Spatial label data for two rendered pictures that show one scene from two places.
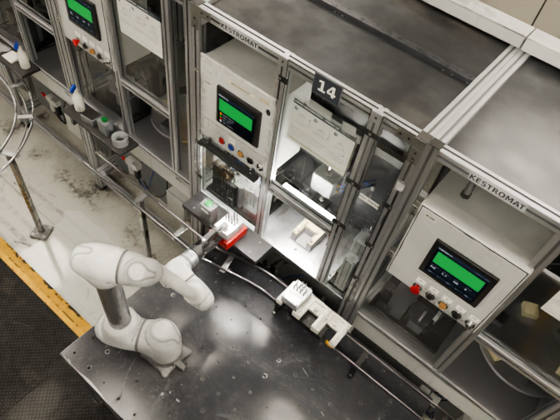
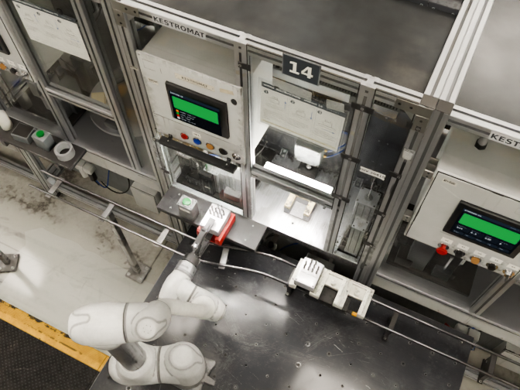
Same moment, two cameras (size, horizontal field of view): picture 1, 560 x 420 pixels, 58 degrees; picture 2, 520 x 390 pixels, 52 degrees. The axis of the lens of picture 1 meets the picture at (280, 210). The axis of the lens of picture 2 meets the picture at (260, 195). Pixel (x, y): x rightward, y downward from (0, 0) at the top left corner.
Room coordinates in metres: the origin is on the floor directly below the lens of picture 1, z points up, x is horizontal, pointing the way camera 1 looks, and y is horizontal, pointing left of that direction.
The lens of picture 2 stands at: (0.34, 0.15, 3.19)
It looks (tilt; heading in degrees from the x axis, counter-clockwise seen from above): 59 degrees down; 355
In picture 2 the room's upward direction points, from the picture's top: straight up
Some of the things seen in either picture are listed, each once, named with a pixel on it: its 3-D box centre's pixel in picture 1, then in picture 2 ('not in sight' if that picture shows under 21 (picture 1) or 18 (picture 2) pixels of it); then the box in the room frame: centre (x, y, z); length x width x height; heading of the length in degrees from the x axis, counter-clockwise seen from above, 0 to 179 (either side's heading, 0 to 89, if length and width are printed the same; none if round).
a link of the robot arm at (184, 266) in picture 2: (189, 258); (186, 269); (1.31, 0.39, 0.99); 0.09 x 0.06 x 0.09; 58
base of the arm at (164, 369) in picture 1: (168, 353); (193, 371); (0.93, 0.40, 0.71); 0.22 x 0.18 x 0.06; 59
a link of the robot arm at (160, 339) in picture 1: (162, 338); (183, 362); (0.94, 0.43, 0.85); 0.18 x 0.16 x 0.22; 87
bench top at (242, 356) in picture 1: (248, 377); (282, 371); (0.91, -0.01, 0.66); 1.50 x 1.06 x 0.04; 59
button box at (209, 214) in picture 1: (209, 210); (189, 206); (1.64, 0.37, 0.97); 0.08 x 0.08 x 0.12; 59
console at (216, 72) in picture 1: (252, 107); (208, 91); (1.79, 0.21, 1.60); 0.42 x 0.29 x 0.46; 59
